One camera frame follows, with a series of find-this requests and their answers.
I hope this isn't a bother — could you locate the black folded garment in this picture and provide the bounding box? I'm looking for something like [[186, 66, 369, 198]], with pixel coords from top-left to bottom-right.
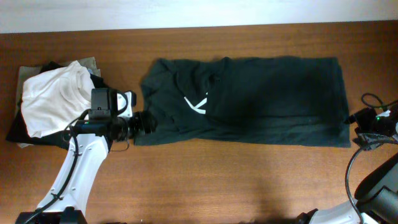
[[5, 61, 109, 150]]

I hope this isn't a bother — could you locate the dark green Nike t-shirt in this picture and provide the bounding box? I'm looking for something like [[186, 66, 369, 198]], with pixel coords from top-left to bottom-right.
[[134, 57, 351, 147]]

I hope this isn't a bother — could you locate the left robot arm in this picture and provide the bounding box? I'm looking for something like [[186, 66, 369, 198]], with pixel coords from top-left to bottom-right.
[[16, 88, 153, 224]]

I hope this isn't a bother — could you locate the white folded t-shirt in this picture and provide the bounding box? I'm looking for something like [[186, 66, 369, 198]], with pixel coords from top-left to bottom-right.
[[21, 61, 95, 138]]

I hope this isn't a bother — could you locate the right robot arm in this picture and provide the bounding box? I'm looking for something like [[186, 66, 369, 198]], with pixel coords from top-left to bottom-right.
[[293, 105, 397, 224]]

